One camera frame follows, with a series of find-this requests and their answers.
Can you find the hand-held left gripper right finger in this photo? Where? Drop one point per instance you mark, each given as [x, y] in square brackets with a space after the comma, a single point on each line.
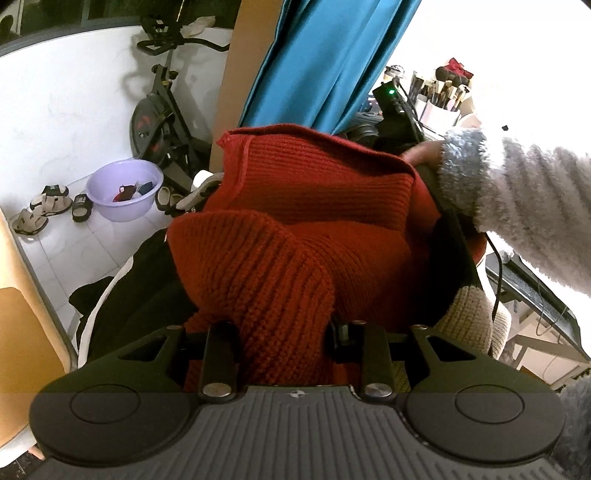
[376, 360]

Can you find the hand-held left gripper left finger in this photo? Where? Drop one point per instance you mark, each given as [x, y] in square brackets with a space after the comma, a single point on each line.
[221, 350]

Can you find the red knit sweater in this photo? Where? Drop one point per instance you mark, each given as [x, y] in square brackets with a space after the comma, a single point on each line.
[300, 240]

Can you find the person's right forearm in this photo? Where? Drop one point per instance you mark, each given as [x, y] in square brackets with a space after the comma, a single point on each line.
[521, 194]

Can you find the person's right hand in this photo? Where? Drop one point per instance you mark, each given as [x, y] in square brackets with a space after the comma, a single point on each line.
[427, 152]

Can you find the makeup brush holder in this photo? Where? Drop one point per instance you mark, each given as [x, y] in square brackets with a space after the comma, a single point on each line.
[438, 104]

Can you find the blue curtain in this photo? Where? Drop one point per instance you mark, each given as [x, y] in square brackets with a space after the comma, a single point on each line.
[323, 60]

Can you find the black pants with white stripe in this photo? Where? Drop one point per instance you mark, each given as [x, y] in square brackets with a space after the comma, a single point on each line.
[147, 286]

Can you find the beige knit garment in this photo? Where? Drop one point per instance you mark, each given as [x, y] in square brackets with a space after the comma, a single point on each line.
[471, 318]

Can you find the dark cloth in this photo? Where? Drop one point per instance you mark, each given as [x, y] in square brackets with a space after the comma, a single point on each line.
[445, 240]

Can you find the brown wooden board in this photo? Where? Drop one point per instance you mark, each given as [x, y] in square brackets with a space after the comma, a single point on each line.
[235, 83]

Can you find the beige slippers pair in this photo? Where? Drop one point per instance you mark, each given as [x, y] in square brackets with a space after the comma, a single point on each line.
[168, 198]

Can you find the colourful small laundry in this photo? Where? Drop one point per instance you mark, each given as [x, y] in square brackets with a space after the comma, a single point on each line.
[134, 191]

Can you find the light wooden furniture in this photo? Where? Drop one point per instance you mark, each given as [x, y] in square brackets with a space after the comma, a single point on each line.
[27, 332]

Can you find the black slipper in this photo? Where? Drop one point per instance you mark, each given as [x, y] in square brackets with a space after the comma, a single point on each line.
[82, 207]

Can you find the purple plastic basin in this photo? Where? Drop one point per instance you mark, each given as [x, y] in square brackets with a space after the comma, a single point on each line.
[104, 184]

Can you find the beige sandal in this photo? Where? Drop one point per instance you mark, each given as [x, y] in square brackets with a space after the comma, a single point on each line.
[30, 224]
[51, 205]

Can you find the black exercise bike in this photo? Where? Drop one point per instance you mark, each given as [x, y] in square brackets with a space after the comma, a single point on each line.
[154, 124]

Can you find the black metal-frame desk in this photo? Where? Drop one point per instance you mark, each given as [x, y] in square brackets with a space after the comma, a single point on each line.
[545, 304]

